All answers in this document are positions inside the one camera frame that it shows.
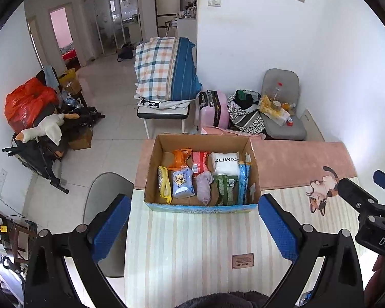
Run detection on red plastic bag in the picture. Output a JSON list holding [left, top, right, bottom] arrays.
[[4, 77, 59, 133]]

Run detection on pink suitcase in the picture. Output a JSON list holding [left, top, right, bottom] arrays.
[[198, 90, 229, 131]]

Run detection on yellow grey scrubbing mitt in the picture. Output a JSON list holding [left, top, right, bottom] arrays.
[[158, 166, 172, 204]]

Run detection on patterned tote bag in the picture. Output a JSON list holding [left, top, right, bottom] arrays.
[[227, 90, 265, 136]]

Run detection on white NMRX soft pack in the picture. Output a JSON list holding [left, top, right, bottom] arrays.
[[210, 152, 240, 176]]

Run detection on plaid folded quilt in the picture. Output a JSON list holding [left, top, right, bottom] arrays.
[[134, 37, 201, 102]]

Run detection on blue tissue pack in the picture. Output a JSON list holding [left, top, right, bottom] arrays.
[[172, 168, 195, 199]]

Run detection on blue stick sachets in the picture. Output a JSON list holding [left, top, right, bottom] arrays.
[[237, 161, 250, 205]]

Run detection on small brown cardboard box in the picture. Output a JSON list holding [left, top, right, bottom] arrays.
[[68, 127, 93, 151]]

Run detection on wall switch plate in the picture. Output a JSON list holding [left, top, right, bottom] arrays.
[[208, 0, 222, 7]]

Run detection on clear plastic bottle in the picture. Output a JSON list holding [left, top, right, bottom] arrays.
[[272, 82, 282, 101]]

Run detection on open cardboard box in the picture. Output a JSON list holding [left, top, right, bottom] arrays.
[[137, 134, 261, 214]]

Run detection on grey floor chair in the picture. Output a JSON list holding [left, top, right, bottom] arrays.
[[259, 68, 307, 141]]

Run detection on cat pattern table mat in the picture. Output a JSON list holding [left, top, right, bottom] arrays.
[[124, 140, 358, 307]]

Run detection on lilac cloth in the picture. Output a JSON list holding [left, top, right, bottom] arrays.
[[196, 171, 213, 206]]

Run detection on red snack bag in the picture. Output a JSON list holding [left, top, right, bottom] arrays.
[[192, 152, 208, 175]]

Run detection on green snack bag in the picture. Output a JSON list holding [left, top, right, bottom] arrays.
[[214, 175, 238, 206]]

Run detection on white goose plush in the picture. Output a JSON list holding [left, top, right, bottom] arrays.
[[15, 113, 80, 146]]

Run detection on orange snack bag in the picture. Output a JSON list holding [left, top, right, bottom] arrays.
[[167, 148, 193, 171]]

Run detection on grey round chair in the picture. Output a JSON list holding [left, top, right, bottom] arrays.
[[83, 172, 133, 277]]

